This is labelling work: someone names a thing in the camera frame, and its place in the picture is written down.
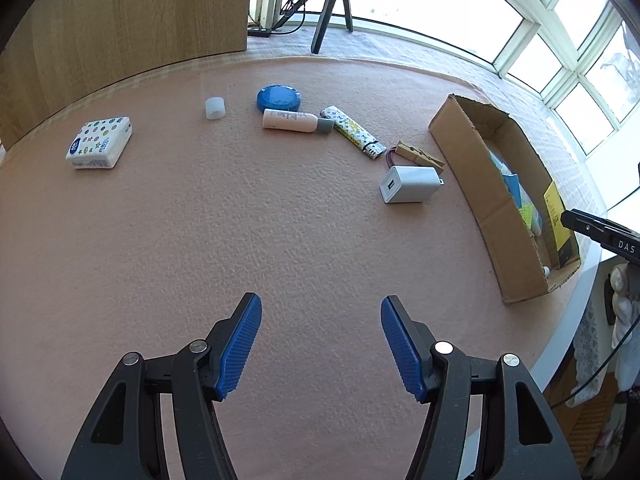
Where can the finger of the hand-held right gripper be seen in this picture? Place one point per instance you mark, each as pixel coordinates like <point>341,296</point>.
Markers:
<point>582,221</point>

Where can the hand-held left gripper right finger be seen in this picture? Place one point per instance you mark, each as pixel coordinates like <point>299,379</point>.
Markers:
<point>402,350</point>

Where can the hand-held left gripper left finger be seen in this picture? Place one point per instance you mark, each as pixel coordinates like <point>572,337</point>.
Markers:
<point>240,345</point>

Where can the yellow card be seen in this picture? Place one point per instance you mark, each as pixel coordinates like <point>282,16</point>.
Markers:
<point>552,205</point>

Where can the black card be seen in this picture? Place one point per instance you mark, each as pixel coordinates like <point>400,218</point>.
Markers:
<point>566,252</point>

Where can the cardboard box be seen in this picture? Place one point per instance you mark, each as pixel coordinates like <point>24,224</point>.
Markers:
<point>480,180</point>

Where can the white charger plug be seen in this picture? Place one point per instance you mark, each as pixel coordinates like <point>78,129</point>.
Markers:
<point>410,184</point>

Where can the patterned lighter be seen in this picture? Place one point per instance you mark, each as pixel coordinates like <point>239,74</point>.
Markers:
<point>350,130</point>

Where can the small white bottle grey cap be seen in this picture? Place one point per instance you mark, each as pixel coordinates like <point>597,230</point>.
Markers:
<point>290,121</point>

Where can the star dotted tissue pack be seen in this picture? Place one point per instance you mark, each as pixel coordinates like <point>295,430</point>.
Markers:
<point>97,142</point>

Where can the wooden clothespin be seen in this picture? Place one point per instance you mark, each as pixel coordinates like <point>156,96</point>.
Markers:
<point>420,154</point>

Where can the black power strip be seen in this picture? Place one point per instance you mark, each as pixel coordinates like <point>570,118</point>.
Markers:
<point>260,31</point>

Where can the black tripod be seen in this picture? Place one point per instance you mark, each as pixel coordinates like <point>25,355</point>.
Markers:
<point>322,25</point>

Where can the large light wooden board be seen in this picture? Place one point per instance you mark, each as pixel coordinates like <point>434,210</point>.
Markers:
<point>125,20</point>

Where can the white window frame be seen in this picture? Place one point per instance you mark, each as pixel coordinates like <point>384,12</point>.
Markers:
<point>530,10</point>

